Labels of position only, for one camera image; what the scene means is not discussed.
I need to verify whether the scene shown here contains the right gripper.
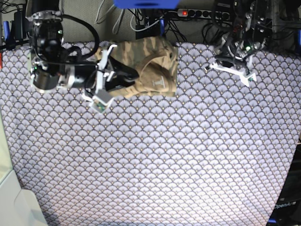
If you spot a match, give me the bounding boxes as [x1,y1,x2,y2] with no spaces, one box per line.
[82,44,139,113]

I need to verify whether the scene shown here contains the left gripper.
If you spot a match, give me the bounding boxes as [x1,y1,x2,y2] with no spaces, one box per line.
[205,30,268,87]

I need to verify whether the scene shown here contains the camouflage T-shirt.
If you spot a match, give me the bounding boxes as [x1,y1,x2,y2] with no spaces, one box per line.
[109,36,178,98]

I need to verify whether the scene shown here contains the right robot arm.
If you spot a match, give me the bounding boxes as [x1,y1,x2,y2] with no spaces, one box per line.
[25,0,139,113]

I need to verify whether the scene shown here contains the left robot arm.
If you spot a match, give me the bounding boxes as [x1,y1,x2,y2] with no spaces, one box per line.
[205,0,290,87]

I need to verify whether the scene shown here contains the fan-patterned purple tablecloth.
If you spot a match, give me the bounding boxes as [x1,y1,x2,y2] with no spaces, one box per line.
[0,43,301,226]

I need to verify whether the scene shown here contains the black power adapter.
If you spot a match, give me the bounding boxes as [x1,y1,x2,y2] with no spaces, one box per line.
[14,10,26,40]

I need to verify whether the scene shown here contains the black OpenArm box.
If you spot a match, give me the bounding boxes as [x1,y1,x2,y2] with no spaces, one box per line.
[267,149,301,226]

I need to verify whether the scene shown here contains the white plastic bin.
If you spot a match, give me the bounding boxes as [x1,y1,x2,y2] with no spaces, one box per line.
[0,122,47,226]

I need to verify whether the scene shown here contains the blue clamp handle right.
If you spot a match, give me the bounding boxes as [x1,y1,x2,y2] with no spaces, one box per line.
[294,30,301,48]

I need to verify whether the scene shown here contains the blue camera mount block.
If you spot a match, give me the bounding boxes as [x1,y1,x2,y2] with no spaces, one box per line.
[114,0,180,9]

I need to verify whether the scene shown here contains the blue clamp handle left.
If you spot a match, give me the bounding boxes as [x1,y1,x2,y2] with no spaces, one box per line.
[3,21,12,45]

